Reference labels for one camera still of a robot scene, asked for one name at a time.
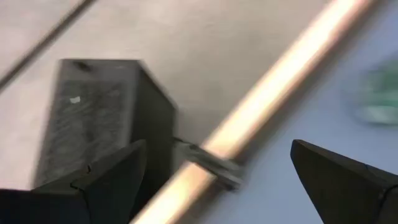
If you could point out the black perforated computer case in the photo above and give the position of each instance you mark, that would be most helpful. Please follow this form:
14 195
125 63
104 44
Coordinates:
93 118

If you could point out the black frame clamp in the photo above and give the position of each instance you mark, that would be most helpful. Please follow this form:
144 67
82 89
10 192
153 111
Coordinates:
214 168

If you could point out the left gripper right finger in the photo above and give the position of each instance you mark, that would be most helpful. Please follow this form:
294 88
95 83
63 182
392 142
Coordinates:
342 183

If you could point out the green Sprite can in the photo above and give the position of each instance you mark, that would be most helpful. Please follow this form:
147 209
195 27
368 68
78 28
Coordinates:
379 93

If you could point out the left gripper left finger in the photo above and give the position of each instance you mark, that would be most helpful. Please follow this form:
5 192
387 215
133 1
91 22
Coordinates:
109 186

